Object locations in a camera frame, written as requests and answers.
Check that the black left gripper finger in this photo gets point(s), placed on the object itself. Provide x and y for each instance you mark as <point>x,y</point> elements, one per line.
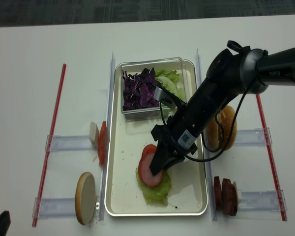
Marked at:
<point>5,222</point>

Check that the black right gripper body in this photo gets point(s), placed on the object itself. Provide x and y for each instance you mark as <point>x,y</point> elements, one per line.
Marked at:
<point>180,148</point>

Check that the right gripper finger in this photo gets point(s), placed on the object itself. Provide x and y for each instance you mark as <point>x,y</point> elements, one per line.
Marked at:
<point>163,159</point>
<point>173,161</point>

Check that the pink sausage patty slice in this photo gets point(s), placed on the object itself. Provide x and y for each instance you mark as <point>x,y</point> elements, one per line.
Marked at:
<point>145,173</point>

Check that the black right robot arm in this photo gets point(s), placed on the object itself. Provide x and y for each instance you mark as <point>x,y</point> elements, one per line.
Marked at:
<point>235,71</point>

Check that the tomato slice on tray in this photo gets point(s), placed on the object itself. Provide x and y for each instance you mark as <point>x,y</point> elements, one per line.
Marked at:
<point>149,149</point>

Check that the lettuce leaf on tray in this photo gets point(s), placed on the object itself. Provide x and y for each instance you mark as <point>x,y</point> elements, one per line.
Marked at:
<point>157,194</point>

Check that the green lettuce in box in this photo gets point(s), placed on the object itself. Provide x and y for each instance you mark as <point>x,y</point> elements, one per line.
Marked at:
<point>173,83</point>

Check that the standing tomato slice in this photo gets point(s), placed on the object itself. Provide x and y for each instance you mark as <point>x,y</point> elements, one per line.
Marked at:
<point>101,149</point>

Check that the cream metal tray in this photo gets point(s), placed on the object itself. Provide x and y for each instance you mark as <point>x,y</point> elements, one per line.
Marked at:
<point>127,139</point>

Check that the sesame bun top left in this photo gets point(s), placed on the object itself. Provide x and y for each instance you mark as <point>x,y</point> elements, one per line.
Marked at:
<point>212,135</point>

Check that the sesame bun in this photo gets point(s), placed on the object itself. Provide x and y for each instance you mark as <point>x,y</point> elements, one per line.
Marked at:
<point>225,118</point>
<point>212,135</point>

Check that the purple cabbage shreds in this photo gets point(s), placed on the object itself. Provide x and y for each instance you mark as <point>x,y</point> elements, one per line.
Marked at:
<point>139,90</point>

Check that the dark sausage slice left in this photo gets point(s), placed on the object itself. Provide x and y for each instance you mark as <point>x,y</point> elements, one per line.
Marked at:
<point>217,192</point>

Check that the dark sausage slice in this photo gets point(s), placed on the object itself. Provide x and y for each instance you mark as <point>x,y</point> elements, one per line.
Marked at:
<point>229,198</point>
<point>217,192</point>

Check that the clear plastic salad box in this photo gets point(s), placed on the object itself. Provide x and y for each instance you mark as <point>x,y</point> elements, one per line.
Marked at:
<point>142,113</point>

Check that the dark sausage slice right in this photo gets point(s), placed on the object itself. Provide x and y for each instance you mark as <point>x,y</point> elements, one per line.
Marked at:
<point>229,198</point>

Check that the white pusher block upper left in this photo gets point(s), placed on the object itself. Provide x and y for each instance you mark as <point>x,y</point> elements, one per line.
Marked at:
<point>94,135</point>

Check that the white pusher block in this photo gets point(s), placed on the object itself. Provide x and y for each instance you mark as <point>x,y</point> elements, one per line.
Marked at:
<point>237,194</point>
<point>94,135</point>

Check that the sesame bun top right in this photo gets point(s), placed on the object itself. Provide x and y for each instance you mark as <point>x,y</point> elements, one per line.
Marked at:
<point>225,118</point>

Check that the white pusher block lower right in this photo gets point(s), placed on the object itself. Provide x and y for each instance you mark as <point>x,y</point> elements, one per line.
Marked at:
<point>237,194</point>

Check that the standing bun bottom half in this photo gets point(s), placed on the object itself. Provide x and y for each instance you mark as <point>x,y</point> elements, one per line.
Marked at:
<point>85,198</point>

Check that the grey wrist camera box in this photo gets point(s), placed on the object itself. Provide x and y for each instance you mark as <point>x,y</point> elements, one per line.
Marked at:
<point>167,98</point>

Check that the clear cross rail lower left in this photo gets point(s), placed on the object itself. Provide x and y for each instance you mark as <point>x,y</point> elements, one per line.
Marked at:
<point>54,208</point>

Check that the clear cross rail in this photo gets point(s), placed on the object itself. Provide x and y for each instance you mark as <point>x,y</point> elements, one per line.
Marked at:
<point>67,143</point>
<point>272,201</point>
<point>253,137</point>
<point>54,208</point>

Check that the clear long rail right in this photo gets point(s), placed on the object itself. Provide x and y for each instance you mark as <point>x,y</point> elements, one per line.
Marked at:
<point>207,165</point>

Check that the clear long rail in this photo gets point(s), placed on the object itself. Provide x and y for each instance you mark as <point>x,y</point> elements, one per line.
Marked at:
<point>101,209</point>
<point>207,165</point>

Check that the clear long rail left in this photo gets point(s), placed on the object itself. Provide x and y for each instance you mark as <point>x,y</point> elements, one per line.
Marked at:
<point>101,209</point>

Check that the clear cross rail upper right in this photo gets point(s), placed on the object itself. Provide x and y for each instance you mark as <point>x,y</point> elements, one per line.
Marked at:
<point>253,137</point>

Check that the clear cross rail lower right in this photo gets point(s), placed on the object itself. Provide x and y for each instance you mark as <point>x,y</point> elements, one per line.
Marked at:
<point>272,201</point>

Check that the clear cross rail upper left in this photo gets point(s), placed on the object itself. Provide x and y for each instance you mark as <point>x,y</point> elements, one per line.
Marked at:
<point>67,143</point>

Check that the right red rail strip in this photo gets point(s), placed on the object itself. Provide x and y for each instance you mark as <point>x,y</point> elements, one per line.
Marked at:
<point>271,160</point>

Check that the red rail strip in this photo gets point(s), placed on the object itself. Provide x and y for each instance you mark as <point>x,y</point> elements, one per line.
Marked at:
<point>47,152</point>
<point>271,160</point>

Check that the left red rail strip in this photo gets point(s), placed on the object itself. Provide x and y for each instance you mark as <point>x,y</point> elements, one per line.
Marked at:
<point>47,152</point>

